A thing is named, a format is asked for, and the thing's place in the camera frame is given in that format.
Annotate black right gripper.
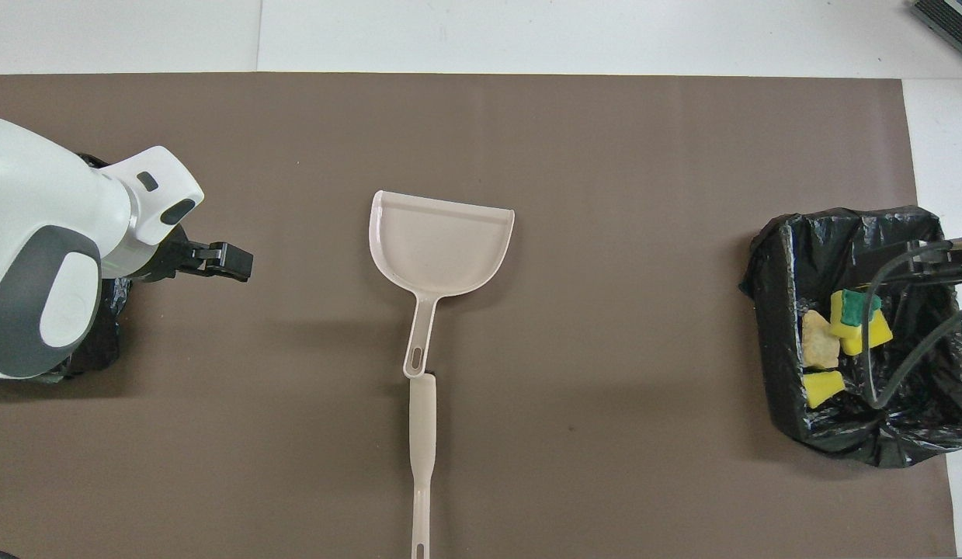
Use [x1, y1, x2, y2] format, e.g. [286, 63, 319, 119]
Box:
[908, 239, 962, 284]

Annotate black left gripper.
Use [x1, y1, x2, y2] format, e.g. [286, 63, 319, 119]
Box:
[131, 224, 254, 283]

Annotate yellow sponge slice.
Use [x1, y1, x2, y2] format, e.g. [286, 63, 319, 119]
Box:
[841, 309, 894, 357]

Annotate large yellow green-backed sponge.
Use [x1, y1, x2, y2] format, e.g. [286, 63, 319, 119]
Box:
[829, 289, 884, 339]

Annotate tan sponge chunk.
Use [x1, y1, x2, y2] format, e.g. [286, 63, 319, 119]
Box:
[801, 310, 842, 370]

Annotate small yellow sponge wedge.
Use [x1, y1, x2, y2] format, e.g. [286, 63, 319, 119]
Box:
[804, 370, 847, 410]

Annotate beige plastic dustpan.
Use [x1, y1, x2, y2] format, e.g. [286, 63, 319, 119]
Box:
[368, 189, 516, 380]

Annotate beige hand brush black bristles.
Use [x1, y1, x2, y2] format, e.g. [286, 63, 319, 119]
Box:
[408, 375, 438, 559]

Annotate black bag-lined trash bin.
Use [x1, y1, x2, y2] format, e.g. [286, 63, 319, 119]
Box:
[739, 206, 962, 468]

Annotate black bag-lined bin pink tag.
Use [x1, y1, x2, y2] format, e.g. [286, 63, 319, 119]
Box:
[42, 153, 134, 383]

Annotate grey device corner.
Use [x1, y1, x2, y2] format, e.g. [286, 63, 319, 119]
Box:
[910, 0, 962, 67]

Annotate brown table mat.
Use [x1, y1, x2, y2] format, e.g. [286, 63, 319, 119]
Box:
[0, 72, 957, 559]

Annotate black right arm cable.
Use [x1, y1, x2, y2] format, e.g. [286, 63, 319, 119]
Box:
[861, 242, 962, 410]

